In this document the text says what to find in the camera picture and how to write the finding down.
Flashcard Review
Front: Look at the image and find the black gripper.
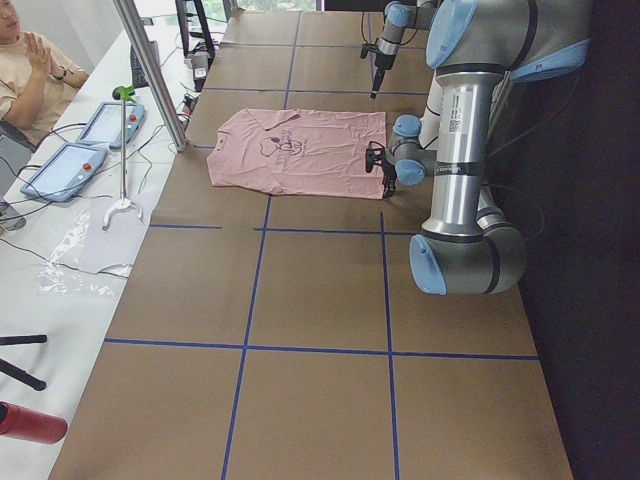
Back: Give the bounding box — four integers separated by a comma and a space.
370, 51, 395, 99
381, 160, 397, 196

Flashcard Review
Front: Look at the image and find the pink Snoopy t-shirt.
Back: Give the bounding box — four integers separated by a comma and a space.
207, 109, 386, 200

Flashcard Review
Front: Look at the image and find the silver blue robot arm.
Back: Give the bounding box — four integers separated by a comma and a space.
374, 1, 593, 295
361, 1, 442, 99

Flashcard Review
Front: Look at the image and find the reacher grabber tool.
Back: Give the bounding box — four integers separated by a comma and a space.
101, 86, 143, 231

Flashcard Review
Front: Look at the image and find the far teach pendant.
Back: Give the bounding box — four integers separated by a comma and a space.
76, 101, 146, 149

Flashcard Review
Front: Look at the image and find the teach pendant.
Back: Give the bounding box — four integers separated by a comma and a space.
76, 101, 146, 149
20, 143, 107, 202

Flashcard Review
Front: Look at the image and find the near teach pendant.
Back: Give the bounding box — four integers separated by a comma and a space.
20, 143, 107, 202

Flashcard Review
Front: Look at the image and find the person in beige shirt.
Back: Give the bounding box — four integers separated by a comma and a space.
1, 1, 89, 145

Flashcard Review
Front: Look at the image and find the clear plastic bag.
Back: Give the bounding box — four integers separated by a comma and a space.
36, 191, 159, 296

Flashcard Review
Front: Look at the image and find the black tripod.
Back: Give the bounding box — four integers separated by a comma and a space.
1, 334, 48, 392

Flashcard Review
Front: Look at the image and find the red bottle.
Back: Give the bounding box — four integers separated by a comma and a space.
1, 402, 68, 444

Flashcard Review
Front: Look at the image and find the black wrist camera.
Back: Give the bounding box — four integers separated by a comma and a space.
360, 42, 378, 59
365, 141, 386, 173

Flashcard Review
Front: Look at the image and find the aluminium frame post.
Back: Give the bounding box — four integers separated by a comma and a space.
113, 0, 188, 152

